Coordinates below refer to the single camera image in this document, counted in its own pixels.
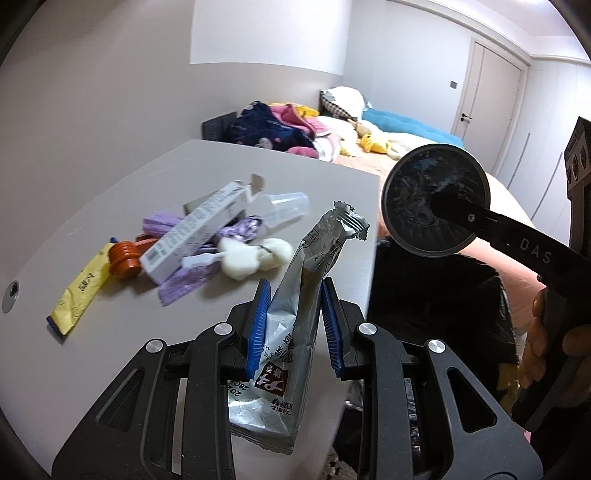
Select right hand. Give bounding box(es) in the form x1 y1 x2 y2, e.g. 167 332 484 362
518 290 591 407

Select grey closet door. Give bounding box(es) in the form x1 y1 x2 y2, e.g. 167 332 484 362
451 38 529 174

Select yellow plush duck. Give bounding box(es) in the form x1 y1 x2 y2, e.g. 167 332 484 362
339 119 410 160

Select black trash bag bin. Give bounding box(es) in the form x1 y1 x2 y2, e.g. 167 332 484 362
367 238 518 411

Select clear plastic cup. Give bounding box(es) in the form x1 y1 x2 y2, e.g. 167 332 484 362
247 192 310 228

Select orange bed sheet mattress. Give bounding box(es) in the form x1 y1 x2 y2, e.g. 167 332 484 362
331 128 546 333

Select black wall socket panel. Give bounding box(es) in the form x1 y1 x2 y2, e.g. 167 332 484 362
201 111 238 142

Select round table cable grommet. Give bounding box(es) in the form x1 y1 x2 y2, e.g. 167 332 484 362
1 280 20 314

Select teal blue pillow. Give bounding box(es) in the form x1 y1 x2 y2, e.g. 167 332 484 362
362 108 464 148

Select white foam piece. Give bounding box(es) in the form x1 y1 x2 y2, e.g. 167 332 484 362
181 238 294 281

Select checkered pillow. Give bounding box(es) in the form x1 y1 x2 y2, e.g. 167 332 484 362
320 86 367 121

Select pink blanket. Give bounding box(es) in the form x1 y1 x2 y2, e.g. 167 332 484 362
270 103 342 162

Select yellow sachet packet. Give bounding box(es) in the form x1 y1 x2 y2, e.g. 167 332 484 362
46 237 117 342

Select orange ribbed plastic cap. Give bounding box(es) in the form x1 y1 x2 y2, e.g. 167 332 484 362
108 235 157 281

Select purple plastic bag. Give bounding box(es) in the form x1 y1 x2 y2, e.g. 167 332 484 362
141 210 264 307

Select white thermometer box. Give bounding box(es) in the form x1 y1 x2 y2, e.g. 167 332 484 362
140 174 266 285

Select silver foil snack wrapper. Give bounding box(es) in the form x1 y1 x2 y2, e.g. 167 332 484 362
228 201 370 455

